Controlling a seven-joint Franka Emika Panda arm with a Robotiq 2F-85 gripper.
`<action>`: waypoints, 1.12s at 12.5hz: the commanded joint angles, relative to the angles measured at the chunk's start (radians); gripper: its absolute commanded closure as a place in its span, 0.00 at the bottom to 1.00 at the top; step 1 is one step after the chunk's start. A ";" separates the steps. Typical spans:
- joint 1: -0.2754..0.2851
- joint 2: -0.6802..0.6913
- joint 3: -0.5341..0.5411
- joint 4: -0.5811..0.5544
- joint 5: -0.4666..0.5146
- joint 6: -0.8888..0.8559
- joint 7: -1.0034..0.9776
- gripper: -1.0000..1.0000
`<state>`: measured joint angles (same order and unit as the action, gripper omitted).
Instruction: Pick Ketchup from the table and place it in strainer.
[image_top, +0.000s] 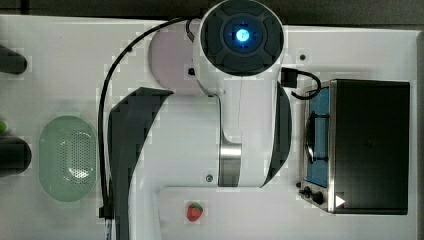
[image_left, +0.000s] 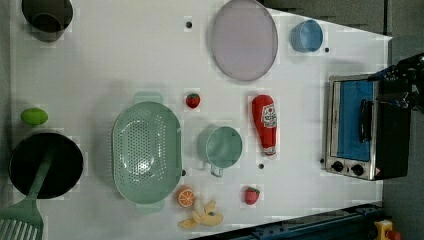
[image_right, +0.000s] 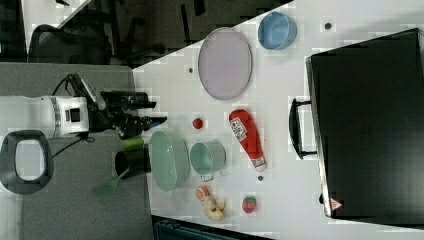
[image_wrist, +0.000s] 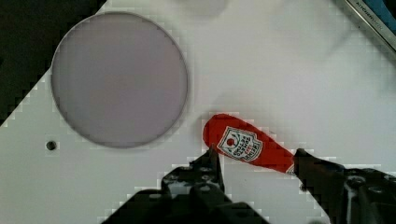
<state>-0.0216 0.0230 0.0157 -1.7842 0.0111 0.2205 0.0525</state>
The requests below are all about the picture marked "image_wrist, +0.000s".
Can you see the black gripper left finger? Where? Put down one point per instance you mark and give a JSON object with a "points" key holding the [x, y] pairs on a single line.
{"points": [[205, 170]]}

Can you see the red plush ketchup bottle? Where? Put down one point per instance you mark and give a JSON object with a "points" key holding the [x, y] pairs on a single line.
{"points": [[242, 141]]}

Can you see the round lavender plate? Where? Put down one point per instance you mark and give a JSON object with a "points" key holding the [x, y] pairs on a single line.
{"points": [[119, 80]]}

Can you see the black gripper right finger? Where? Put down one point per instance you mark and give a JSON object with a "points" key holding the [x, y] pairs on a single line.
{"points": [[348, 195]]}

